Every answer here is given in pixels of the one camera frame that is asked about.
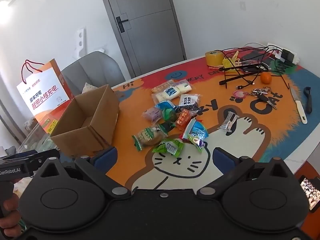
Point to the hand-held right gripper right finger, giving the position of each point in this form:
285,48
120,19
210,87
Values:
222,159

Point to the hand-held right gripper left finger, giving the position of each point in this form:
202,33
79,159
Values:
108,156

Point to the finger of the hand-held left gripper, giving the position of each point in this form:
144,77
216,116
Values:
46,156

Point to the small green white snack packet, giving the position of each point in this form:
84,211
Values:
196,140

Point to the brown cardboard box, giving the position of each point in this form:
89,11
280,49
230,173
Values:
75,140

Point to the silver snack packet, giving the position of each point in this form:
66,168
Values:
228,122

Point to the blue and white snack packet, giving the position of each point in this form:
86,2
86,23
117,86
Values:
197,129

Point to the green beige cake packet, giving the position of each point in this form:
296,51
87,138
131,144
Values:
150,136

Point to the bright green snack packet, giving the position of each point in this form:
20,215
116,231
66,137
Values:
167,148

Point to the orange red snack packet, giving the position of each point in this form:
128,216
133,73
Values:
183,118

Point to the purple cake packet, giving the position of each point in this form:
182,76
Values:
153,113

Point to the black and white snack packet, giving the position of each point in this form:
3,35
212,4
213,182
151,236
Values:
188,100

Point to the dark green snack packet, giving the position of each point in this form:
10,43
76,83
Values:
168,115

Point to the tan cracker packet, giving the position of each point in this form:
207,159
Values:
162,86

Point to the person's left hand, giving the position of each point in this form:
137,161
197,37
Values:
8,206

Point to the orange white paper bag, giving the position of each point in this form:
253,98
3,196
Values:
42,92

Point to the dotted beige cushion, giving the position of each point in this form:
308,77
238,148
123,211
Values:
88,88

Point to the bunch of keys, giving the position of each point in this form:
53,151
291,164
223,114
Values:
262,96

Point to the orange tangerine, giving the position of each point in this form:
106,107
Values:
265,78

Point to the grey padded chair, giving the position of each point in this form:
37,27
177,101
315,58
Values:
92,65

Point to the smartphone with lit screen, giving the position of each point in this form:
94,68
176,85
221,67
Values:
310,195

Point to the yellow plastic clip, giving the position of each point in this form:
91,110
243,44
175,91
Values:
231,60

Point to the yellow tape roll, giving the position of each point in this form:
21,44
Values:
213,58

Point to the black peeler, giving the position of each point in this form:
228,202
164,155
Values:
309,102

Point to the dark flat pouch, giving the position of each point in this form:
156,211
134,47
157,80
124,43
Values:
252,55

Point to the black plug charger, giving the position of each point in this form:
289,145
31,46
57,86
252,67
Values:
287,55

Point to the white power strip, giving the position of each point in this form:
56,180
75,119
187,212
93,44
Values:
295,56

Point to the grey door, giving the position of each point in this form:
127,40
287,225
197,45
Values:
150,30

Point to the clear square wall hook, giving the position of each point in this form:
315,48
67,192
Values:
242,5

